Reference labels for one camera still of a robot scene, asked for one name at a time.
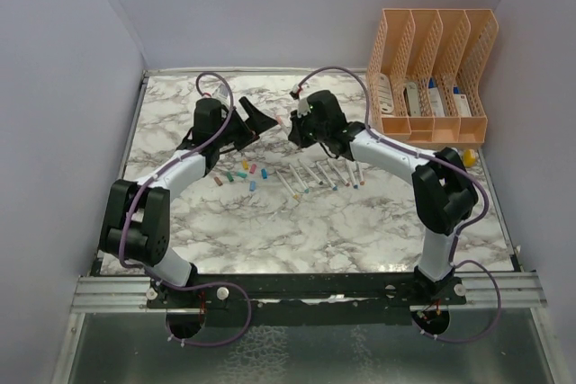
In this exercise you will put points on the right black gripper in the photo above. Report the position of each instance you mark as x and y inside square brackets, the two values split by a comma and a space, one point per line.
[295, 134]

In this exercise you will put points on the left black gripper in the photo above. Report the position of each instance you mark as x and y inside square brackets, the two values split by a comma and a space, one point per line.
[256, 120]

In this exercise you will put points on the peach cap marker pen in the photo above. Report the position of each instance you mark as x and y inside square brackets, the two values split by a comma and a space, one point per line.
[283, 127]

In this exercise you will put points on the green cap marker pen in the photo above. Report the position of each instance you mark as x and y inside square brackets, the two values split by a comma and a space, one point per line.
[295, 173]

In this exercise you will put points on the brown cap marker pen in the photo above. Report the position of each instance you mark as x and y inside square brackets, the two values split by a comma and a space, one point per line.
[287, 186]

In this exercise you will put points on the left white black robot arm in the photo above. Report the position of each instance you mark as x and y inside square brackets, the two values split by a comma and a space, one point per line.
[136, 222]

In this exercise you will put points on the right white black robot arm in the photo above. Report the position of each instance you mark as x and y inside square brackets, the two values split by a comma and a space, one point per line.
[444, 194]

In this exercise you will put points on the red end marker pen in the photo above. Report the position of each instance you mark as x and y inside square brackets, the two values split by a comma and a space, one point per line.
[337, 172]

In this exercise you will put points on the blue cap marker pen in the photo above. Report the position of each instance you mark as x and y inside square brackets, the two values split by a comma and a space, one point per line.
[352, 175]

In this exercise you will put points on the white booklet in organizer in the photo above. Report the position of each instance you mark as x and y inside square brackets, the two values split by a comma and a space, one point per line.
[385, 96]

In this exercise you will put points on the orange plastic file organizer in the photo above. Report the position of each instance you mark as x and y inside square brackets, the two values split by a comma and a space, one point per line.
[424, 74]

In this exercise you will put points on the white blue box in organizer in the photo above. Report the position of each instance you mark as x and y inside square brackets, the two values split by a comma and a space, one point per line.
[435, 99]

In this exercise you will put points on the white red box in organizer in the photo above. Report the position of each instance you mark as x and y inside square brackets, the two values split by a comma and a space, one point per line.
[461, 103]

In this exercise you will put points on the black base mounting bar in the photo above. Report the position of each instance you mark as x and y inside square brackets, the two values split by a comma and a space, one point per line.
[398, 289]

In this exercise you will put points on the yellow small bottle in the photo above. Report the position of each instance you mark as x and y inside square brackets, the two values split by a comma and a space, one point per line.
[469, 158]

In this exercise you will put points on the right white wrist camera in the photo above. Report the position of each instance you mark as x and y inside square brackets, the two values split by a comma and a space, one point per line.
[300, 94]

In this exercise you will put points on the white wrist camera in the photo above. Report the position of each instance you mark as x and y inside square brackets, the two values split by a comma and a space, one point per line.
[222, 94]
[300, 94]

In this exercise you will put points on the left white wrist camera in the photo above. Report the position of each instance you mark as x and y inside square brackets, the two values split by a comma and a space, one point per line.
[222, 94]

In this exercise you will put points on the aluminium frame rail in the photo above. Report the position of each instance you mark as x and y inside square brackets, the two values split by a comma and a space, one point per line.
[130, 294]

